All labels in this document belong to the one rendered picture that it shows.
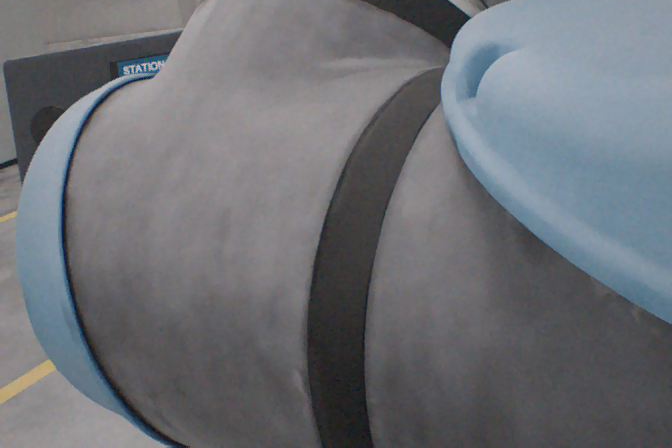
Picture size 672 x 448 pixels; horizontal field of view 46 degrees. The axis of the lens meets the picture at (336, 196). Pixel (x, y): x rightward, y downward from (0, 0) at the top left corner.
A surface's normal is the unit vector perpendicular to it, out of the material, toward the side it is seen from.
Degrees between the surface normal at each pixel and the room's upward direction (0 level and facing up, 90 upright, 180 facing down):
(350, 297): 63
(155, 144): 38
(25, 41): 90
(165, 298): 74
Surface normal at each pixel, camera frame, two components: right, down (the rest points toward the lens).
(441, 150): -0.54, -0.56
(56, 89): -0.15, 0.07
